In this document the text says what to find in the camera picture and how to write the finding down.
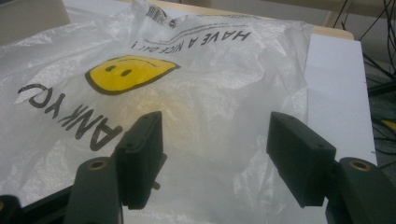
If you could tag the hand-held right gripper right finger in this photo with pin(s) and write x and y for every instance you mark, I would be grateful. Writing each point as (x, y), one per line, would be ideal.
(299, 158)

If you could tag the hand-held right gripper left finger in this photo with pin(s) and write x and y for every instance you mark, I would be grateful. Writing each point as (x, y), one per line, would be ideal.
(140, 161)

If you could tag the white smiley plastic bag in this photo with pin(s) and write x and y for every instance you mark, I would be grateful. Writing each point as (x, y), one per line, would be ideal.
(218, 102)

